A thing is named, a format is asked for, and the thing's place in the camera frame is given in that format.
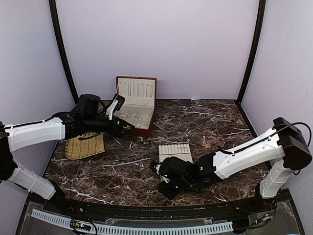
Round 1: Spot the brown jewelry display tray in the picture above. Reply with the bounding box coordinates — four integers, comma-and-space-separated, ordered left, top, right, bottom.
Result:
158, 143, 193, 164

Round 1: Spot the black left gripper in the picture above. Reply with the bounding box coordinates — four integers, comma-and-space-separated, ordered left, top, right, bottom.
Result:
84, 115, 135, 138

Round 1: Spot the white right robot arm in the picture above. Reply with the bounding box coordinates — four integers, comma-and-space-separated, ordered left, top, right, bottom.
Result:
150, 117, 313, 212

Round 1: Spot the red wooden jewelry box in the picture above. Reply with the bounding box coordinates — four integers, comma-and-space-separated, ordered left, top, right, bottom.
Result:
114, 76, 157, 138

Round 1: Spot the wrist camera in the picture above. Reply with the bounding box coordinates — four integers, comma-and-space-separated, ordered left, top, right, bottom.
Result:
77, 94, 126, 120
149, 156, 193, 180

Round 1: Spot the white slotted cable duct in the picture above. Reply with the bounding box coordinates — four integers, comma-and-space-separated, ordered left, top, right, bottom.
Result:
30, 209, 234, 235

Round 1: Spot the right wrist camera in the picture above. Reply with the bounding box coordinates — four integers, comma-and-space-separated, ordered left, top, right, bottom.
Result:
149, 156, 193, 180

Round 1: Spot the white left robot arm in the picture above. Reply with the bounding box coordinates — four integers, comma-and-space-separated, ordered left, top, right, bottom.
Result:
0, 112, 134, 213

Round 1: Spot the black frame post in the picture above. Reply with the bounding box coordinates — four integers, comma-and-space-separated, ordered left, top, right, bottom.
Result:
236, 0, 266, 106
48, 0, 79, 103

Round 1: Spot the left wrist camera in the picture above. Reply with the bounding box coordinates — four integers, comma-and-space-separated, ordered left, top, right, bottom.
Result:
77, 94, 126, 120

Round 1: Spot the black left frame post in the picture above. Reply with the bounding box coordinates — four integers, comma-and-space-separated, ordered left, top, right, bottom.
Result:
48, 0, 79, 103

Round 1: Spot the woven bamboo tray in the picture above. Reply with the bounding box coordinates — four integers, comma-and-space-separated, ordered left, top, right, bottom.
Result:
65, 133, 105, 160

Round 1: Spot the black right frame post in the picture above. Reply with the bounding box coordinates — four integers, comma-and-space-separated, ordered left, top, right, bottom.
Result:
236, 0, 266, 106

